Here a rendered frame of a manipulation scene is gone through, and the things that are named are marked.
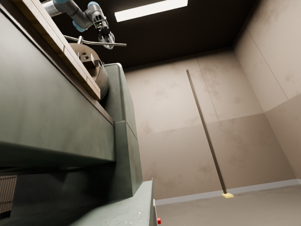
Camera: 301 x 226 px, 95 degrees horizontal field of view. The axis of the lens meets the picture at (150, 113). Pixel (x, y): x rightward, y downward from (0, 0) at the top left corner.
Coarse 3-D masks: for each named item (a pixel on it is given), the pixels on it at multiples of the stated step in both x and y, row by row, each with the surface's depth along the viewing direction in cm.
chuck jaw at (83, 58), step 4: (76, 52) 55; (80, 56) 57; (84, 56) 57; (88, 56) 57; (92, 56) 58; (80, 60) 56; (84, 60) 56; (88, 60) 56; (92, 60) 57; (96, 60) 61; (84, 64) 57; (88, 64) 57; (92, 64) 58; (96, 64) 60; (100, 64) 64; (88, 68) 59
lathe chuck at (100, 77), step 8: (72, 48) 64; (80, 48) 64; (88, 48) 64; (96, 56) 62; (88, 72) 59; (96, 72) 59; (104, 72) 65; (96, 80) 58; (104, 80) 65; (104, 88) 66
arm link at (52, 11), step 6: (48, 0) 77; (54, 0) 74; (60, 0) 73; (66, 0) 74; (72, 0) 77; (48, 6) 78; (54, 6) 77; (60, 6) 76; (66, 6) 76; (72, 6) 77; (48, 12) 80; (54, 12) 80; (60, 12) 80; (66, 12) 79; (72, 12) 79
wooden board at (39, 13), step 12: (12, 0) 18; (24, 0) 19; (36, 0) 21; (24, 12) 20; (36, 12) 21; (36, 24) 21; (48, 24) 23; (48, 36) 23; (60, 36) 26; (60, 48) 26; (72, 60) 30; (84, 72) 35; (84, 84) 37; (96, 84) 44; (96, 96) 43
